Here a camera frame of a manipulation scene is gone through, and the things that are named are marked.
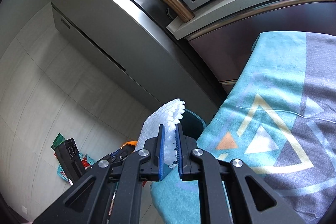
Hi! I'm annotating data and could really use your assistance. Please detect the white foam fruit net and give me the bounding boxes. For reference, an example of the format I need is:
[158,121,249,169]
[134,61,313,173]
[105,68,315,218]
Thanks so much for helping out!
[135,98,186,165]

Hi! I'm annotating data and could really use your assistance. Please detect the silver refrigerator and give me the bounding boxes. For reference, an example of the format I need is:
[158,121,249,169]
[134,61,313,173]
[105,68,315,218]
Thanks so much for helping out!
[51,0,226,121]

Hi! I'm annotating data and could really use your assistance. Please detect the orange peel piece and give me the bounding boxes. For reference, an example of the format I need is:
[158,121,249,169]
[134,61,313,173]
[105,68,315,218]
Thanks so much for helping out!
[121,140,138,148]

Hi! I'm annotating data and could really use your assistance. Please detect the teal plastic trash bin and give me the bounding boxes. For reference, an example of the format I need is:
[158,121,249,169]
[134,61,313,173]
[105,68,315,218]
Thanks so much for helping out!
[181,109,207,140]

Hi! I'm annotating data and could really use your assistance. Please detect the teal patterned tablecloth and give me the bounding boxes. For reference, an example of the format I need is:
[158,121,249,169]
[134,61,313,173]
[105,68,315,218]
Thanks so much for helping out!
[149,31,336,224]

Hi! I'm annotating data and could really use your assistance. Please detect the colourful packets on floor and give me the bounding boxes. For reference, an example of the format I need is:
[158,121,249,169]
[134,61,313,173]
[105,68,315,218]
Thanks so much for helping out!
[51,133,96,185]

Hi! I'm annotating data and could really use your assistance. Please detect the dark base cabinets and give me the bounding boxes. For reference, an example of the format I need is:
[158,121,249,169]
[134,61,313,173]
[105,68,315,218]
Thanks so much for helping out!
[186,0,335,93]

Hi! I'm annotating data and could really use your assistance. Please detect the black box with dials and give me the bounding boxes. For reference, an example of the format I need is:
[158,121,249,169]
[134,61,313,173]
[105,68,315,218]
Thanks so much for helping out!
[55,138,86,183]

